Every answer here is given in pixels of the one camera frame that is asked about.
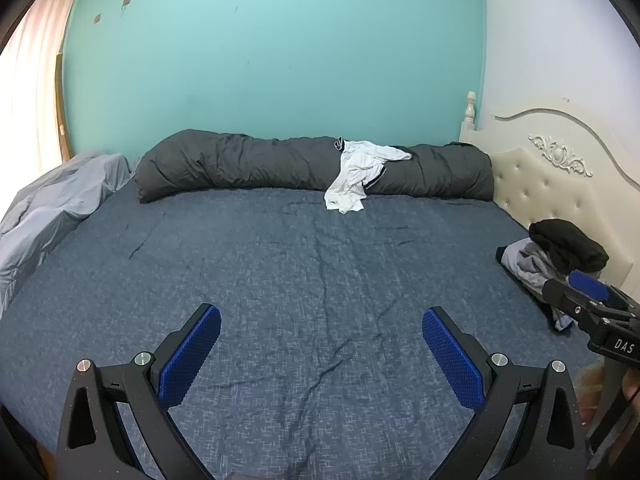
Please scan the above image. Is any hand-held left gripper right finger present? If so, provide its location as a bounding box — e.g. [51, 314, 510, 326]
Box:
[421, 306, 587, 480]

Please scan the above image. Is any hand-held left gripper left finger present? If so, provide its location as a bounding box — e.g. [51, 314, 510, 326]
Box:
[56, 303, 222, 480]

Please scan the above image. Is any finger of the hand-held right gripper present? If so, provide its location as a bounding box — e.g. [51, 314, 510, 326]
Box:
[570, 269, 640, 312]
[543, 278, 609, 329]

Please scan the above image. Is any white polo shirt black trim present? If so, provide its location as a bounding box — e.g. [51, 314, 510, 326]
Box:
[324, 137, 413, 215]

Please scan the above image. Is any person's right hand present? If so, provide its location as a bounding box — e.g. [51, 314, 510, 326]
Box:
[622, 372, 640, 407]

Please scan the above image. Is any black garment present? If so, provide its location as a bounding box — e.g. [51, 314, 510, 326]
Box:
[529, 219, 609, 276]

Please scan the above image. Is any pale shirt black trim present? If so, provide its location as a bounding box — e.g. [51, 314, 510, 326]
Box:
[496, 238, 576, 332]

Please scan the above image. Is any cream tufted headboard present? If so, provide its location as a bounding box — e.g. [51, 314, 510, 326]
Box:
[459, 91, 640, 306]

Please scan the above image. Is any blue patterned bed sheet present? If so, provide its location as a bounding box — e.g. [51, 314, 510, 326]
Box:
[0, 182, 603, 480]

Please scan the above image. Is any dark grey rolled duvet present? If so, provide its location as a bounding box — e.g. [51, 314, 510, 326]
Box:
[135, 129, 496, 204]

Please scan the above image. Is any light grey blanket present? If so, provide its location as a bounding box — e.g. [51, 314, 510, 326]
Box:
[0, 151, 137, 318]

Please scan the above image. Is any pink curtain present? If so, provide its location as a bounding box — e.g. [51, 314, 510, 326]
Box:
[0, 0, 86, 206]

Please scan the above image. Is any wooden window frame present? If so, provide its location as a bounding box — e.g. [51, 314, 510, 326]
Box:
[54, 52, 76, 158]

